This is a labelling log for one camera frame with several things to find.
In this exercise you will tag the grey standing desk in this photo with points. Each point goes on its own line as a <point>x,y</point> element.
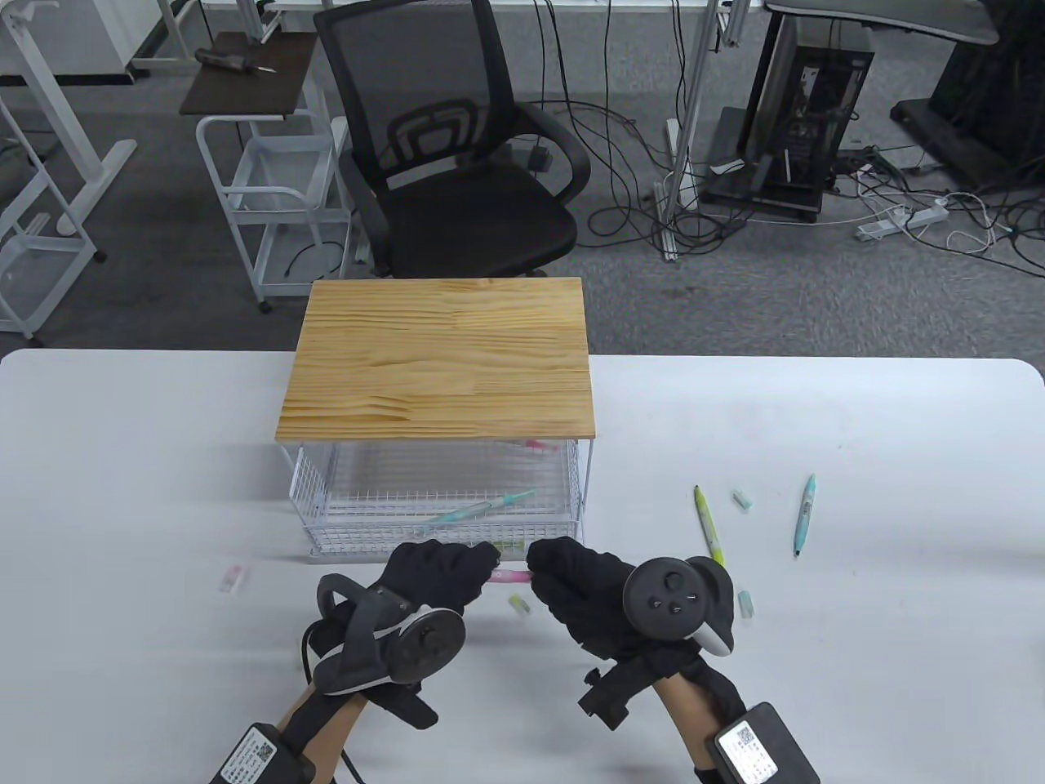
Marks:
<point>898,20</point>

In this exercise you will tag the black computer tower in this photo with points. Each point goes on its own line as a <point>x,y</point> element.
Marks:
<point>816,106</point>

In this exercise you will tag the black tracking controller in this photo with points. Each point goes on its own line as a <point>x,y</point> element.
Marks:
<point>424,641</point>
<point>665,600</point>

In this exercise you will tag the white power strip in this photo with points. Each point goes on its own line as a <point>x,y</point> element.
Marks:
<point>902,220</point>

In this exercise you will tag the pink highlighter cap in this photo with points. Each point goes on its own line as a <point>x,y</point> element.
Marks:
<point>233,579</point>

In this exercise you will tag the white desk leg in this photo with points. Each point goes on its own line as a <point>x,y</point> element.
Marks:
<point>98,175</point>

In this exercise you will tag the aluminium profile post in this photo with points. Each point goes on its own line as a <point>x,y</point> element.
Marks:
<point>685,163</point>

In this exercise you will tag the person's left hand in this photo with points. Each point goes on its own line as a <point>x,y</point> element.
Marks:
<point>441,572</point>

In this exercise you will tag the person's left forearm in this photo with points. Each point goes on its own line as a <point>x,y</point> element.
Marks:
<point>335,735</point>

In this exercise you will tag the black machine base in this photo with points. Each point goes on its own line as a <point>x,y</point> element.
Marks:
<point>988,106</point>

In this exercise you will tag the person's right forearm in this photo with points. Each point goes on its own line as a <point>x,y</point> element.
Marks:
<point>686,710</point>

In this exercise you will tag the person's right hand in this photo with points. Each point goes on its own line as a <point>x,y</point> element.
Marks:
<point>584,596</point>

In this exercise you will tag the teal double-ended highlighter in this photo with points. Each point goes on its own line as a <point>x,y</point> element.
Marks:
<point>473,511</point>
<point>805,514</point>

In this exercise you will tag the dark brown side table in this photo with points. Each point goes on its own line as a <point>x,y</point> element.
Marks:
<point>245,86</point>

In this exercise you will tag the teal highlighter cap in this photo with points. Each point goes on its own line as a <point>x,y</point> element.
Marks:
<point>746,604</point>
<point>741,500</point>

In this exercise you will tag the pink double-ended highlighter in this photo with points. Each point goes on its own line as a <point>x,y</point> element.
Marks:
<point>513,576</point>
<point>539,446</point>

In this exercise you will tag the black power adapter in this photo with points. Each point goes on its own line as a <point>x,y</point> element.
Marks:
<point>539,155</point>

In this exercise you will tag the black mesh office chair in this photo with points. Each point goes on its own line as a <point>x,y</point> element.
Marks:
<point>465,216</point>

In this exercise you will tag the yellow-green highlighter cap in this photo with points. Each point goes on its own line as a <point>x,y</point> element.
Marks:
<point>519,605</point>

